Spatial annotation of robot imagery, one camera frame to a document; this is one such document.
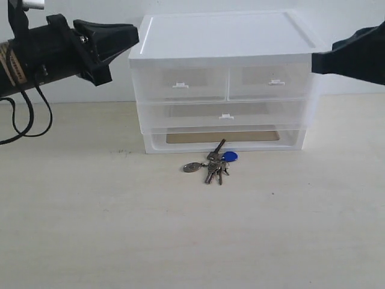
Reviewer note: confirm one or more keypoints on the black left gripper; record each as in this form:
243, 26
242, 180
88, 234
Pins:
89, 47

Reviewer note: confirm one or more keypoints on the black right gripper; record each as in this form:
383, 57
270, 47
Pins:
370, 63

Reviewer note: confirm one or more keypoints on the key bunch with blue tag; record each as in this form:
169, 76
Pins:
217, 164

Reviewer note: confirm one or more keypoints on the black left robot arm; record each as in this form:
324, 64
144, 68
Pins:
33, 61

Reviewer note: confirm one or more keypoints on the white plastic drawer cabinet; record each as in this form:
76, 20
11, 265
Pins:
227, 40

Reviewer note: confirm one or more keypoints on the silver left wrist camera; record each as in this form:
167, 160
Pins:
33, 4

